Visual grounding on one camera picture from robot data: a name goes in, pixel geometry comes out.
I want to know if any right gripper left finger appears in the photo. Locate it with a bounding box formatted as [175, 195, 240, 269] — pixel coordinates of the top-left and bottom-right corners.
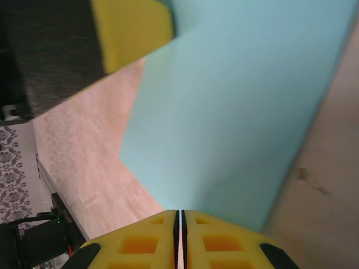
[62, 209, 180, 269]

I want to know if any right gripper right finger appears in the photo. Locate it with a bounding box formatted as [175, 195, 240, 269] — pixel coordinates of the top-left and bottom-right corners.
[181, 209, 301, 269]

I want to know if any teal square paper sheet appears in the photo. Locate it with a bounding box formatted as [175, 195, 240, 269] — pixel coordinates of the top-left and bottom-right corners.
[119, 0, 358, 235]

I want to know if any wide aluminium mounting rail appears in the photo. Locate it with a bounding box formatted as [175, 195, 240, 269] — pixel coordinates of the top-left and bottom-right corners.
[35, 152, 88, 244]

